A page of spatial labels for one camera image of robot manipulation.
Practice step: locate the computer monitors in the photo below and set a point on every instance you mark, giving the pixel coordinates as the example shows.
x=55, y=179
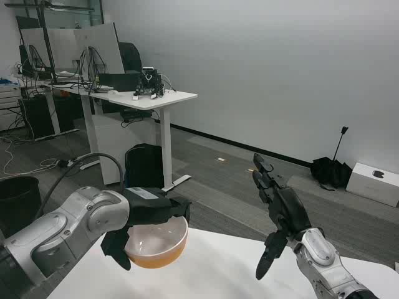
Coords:
x=99, y=46

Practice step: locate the orange plastic bowl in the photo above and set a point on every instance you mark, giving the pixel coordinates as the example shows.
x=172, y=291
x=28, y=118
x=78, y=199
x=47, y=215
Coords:
x=159, y=243

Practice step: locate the white standing desk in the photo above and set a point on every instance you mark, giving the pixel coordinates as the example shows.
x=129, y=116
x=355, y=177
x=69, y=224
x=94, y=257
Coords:
x=149, y=99

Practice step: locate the black office chair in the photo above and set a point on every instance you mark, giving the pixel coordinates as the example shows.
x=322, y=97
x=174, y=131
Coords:
x=129, y=56

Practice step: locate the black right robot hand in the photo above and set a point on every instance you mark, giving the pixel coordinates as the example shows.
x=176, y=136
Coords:
x=288, y=205

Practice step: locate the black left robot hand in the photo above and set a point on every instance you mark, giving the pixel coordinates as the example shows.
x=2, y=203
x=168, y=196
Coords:
x=146, y=207

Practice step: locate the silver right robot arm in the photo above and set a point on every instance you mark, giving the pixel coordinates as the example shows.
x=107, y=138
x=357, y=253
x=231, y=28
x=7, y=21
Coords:
x=327, y=264

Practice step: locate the black waste bin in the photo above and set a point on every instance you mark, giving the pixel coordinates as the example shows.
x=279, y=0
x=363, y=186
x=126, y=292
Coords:
x=18, y=202

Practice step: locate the black flat box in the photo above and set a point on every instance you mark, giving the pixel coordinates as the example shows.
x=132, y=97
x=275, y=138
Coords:
x=120, y=80

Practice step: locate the black folded umbrella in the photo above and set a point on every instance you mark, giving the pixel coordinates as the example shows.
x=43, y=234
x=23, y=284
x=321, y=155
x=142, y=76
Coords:
x=332, y=168

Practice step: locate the black computer tower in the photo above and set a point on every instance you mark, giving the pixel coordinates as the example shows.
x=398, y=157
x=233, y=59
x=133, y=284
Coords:
x=35, y=116

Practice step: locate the white computer mouse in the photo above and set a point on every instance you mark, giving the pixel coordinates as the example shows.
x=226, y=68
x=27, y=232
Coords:
x=113, y=91

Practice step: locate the black electronic device assembly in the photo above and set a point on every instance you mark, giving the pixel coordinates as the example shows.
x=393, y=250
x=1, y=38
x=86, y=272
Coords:
x=149, y=84

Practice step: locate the white drawer cabinet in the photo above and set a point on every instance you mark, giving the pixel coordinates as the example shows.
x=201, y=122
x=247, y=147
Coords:
x=9, y=106

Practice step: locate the black backpack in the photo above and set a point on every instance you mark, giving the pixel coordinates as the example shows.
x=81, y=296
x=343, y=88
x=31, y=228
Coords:
x=145, y=166

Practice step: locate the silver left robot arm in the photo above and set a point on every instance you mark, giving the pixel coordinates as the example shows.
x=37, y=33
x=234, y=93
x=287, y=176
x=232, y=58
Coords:
x=67, y=227

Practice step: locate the white cardboard box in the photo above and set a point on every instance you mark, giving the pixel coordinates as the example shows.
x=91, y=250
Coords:
x=372, y=183

